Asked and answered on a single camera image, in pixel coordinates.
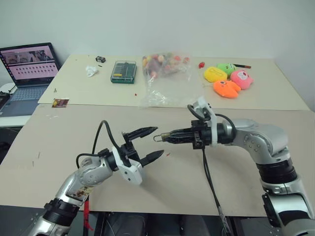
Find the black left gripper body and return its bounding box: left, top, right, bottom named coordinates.
left=119, top=140, right=141, bottom=168

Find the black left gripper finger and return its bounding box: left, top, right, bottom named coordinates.
left=122, top=126, right=158, bottom=144
left=139, top=149, right=165, bottom=167

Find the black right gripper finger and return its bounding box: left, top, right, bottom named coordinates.
left=166, top=128, right=193, bottom=138
left=164, top=136, right=194, bottom=145

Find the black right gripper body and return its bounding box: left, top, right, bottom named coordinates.
left=190, top=119, right=213, bottom=150

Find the orange plush toy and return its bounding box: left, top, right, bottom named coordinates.
left=212, top=79, right=241, bottom=99

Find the beige cardboard sheet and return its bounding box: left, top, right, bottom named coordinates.
left=36, top=53, right=312, bottom=111
left=0, top=103, right=315, bottom=218

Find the clear bag of colourful toys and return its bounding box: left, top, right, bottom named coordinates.
left=138, top=51, right=205, bottom=111

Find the yellow plush toy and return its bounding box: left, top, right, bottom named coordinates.
left=204, top=66, right=228, bottom=83

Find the green screwdriver bit case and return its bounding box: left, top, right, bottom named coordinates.
left=110, top=60, right=137, bottom=85

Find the pink plush toy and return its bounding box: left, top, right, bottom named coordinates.
left=230, top=69, right=254, bottom=90

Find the green plush toy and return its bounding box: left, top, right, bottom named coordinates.
left=216, top=62, right=237, bottom=76

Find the red ribbon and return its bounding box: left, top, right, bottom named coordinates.
left=82, top=193, right=95, bottom=231

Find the crumpled white paper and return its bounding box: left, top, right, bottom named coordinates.
left=85, top=65, right=99, bottom=78

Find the small red yellow card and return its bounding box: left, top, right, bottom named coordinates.
left=52, top=98, right=70, bottom=108

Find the open grey laptop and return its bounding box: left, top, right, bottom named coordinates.
left=0, top=42, right=62, bottom=116

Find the black device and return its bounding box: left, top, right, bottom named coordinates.
left=0, top=90, right=12, bottom=112

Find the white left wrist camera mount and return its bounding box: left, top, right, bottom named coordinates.
left=112, top=146, right=146, bottom=186

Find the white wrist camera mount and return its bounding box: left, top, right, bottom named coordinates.
left=191, top=96, right=219, bottom=148
left=112, top=146, right=146, bottom=186

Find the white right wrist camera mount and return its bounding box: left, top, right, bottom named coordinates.
left=191, top=96, right=219, bottom=148

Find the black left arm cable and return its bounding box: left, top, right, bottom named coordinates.
left=76, top=119, right=124, bottom=170

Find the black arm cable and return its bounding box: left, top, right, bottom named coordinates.
left=187, top=104, right=235, bottom=236
left=76, top=119, right=124, bottom=170

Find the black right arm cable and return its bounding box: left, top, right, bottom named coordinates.
left=187, top=104, right=235, bottom=236

